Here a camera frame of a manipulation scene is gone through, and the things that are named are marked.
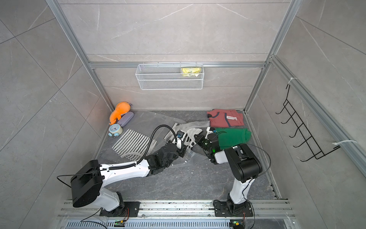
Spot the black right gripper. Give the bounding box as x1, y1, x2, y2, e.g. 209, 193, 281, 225
195, 134, 213, 154

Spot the green ribbed garment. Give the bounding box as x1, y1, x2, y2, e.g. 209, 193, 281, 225
215, 128, 252, 150

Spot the striped tank top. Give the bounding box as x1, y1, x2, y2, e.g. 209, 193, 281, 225
164, 121, 210, 148

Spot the red garment with dark trim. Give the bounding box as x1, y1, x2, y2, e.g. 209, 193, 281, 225
207, 109, 245, 128

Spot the clear plastic vacuum bag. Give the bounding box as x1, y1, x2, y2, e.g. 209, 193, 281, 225
97, 110, 209, 168

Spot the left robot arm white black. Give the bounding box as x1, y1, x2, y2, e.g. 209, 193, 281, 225
71, 142, 187, 212

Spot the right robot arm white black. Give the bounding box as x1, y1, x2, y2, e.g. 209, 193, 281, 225
193, 127, 263, 217

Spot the large striped white garment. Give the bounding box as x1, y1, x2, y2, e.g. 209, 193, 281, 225
112, 129, 150, 161

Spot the purple fabric glasses case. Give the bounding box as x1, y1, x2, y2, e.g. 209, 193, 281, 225
117, 111, 134, 127

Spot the blue cream alarm clock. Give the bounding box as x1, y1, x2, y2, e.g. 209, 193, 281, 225
108, 124, 123, 137

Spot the orange plush toy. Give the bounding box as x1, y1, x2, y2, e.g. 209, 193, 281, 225
109, 102, 132, 125

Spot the yellow item in basket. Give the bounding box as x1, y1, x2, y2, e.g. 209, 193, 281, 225
180, 67, 202, 77

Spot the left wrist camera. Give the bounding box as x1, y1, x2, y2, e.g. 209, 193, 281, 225
176, 130, 186, 142

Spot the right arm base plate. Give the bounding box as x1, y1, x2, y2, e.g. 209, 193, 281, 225
213, 200, 254, 217

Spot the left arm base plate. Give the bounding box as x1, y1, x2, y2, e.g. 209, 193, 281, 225
99, 201, 141, 217

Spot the white wire mesh basket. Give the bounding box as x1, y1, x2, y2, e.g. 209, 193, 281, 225
135, 63, 205, 90

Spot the aluminium mounting rail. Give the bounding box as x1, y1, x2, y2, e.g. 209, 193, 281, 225
56, 199, 295, 219

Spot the black wire hook rack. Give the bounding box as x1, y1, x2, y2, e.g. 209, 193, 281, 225
275, 85, 341, 162

